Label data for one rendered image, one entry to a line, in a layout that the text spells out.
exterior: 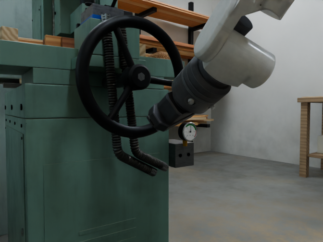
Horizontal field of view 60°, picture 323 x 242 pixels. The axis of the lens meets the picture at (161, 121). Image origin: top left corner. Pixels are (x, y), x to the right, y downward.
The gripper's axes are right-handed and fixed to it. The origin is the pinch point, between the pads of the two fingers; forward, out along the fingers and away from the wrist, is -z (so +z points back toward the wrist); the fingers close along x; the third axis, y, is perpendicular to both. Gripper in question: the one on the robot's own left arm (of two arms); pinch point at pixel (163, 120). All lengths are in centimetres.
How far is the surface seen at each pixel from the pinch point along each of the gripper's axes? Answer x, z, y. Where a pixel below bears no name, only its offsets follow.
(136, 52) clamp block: 9.8, -4.6, 21.3
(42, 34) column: 7, -37, 58
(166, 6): 237, -143, 161
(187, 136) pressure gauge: 22.1, -19.7, -3.8
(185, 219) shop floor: 69, -114, -42
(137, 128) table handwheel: -2.4, -6.8, 2.5
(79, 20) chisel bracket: 10, -19, 46
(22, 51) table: -13.9, -13.3, 34.2
